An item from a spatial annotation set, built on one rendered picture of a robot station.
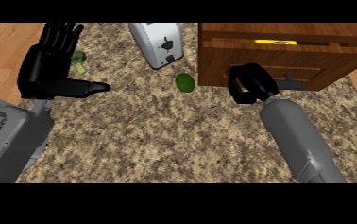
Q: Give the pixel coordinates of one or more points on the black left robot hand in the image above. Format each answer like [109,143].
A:
[47,73]

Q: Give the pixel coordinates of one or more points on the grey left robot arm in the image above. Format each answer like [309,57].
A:
[23,136]

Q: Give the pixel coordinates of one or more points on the wooden drawer front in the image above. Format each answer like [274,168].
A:
[275,67]

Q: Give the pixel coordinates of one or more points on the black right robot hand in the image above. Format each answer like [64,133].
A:
[252,79]

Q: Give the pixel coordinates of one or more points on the green cucumber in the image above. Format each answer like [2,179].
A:
[185,82]

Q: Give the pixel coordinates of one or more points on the yellow cup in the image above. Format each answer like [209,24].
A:
[275,42]

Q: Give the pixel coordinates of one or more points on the silver toaster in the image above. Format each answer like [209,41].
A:
[160,43]

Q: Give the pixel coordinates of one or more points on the wooden drawer cabinet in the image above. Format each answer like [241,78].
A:
[275,38]

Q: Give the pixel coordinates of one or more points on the green broccoli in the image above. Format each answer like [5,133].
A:
[79,62]

